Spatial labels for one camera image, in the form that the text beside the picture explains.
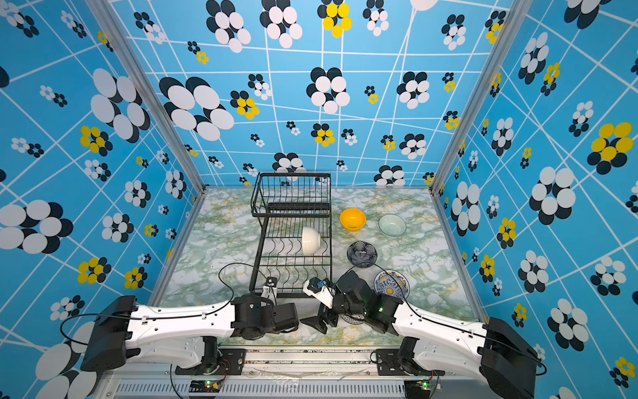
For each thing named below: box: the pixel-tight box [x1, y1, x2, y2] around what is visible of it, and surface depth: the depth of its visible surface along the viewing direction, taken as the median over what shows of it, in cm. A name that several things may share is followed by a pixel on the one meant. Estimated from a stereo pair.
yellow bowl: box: [339, 207, 368, 232], surface depth 107 cm
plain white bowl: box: [301, 226, 321, 256], surface depth 92 cm
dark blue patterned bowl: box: [346, 241, 378, 269], surface depth 96 cm
